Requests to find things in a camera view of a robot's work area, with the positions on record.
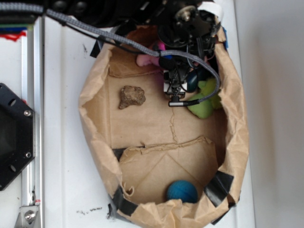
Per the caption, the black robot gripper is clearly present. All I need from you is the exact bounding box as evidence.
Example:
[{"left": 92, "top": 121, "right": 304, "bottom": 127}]
[{"left": 157, "top": 4, "right": 220, "bottom": 63}]

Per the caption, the pink plush bunny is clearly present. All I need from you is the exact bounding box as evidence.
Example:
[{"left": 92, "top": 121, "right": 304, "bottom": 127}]
[{"left": 136, "top": 39, "right": 210, "bottom": 68}]

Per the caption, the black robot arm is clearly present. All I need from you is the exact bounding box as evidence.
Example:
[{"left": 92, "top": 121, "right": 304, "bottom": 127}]
[{"left": 47, "top": 0, "right": 221, "bottom": 57}]

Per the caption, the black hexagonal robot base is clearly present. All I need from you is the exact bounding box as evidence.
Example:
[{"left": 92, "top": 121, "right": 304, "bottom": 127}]
[{"left": 0, "top": 83, "right": 34, "bottom": 191}]

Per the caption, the dark green oblong toy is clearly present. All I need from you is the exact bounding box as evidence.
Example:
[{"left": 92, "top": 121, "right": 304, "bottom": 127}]
[{"left": 187, "top": 68, "right": 209, "bottom": 93}]

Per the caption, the green fuzzy plush toy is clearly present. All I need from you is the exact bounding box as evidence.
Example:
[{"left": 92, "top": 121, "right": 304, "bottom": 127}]
[{"left": 187, "top": 78, "right": 222, "bottom": 119}]

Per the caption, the brown rock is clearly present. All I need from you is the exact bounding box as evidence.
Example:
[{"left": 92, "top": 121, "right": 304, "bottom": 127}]
[{"left": 119, "top": 85, "right": 146, "bottom": 109}]

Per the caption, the brown paper bag container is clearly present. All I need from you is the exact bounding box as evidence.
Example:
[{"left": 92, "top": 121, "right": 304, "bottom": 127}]
[{"left": 79, "top": 30, "right": 249, "bottom": 228}]

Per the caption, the blue ball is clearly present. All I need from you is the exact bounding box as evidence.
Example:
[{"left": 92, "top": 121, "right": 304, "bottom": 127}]
[{"left": 166, "top": 180, "right": 198, "bottom": 203}]

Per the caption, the small white wrist camera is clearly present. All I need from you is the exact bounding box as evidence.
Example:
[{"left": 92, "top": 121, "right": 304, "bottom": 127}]
[{"left": 163, "top": 70, "right": 188, "bottom": 99}]

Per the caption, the aluminium extrusion rail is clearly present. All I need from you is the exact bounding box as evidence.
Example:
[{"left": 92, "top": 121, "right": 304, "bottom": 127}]
[{"left": 21, "top": 18, "right": 45, "bottom": 228}]

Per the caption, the grey braided cable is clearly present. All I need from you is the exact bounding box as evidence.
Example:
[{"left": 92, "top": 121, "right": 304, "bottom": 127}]
[{"left": 0, "top": 3, "right": 221, "bottom": 108}]

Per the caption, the metal corner bracket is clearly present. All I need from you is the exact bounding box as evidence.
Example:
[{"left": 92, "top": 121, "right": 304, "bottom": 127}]
[{"left": 14, "top": 205, "right": 41, "bottom": 228}]

